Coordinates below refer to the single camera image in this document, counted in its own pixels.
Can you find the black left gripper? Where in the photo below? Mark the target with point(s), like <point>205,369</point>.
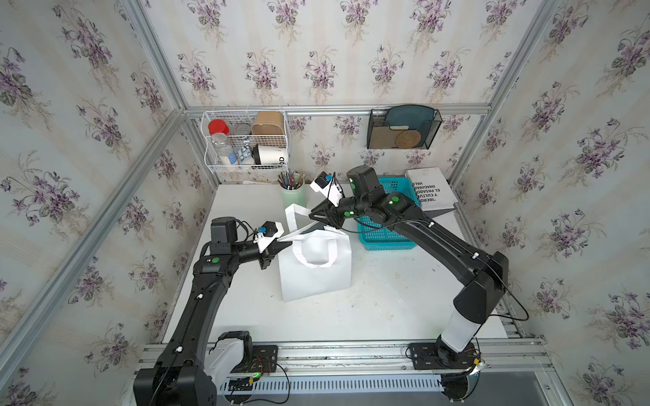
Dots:
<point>267,257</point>

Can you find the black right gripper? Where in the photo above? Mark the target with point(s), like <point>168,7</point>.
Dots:
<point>328,213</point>

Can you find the white insulated delivery bag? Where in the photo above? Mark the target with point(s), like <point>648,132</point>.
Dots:
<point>318,261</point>

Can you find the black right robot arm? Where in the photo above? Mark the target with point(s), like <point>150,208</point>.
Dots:
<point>484,276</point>

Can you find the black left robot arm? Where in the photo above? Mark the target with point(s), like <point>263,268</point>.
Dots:
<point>189,371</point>

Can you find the green pencil cup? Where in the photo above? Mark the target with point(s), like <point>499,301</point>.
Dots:
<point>293,189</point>

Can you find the teal plastic basket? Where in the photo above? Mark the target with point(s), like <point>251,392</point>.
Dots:
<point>375,239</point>

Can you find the white paper cup black lid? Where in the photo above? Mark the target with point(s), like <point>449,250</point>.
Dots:
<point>267,155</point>

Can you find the clear glass jar blue label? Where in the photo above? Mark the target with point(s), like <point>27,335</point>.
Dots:
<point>224,150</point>

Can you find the round woven rattan coaster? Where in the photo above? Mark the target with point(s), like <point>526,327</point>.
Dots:
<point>408,139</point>

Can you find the white book black lettering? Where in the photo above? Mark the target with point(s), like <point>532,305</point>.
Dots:
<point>432,189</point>

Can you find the red lid jar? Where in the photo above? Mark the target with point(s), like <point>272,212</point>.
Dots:
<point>218,126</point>

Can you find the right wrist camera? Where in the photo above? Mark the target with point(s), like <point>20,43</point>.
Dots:
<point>328,186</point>

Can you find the white wire wall basket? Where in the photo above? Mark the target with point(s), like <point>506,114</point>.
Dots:
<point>240,121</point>

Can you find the black mesh wall organizer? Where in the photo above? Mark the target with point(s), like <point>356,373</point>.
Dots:
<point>385,124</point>

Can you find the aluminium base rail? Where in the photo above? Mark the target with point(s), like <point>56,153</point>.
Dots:
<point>388,357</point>

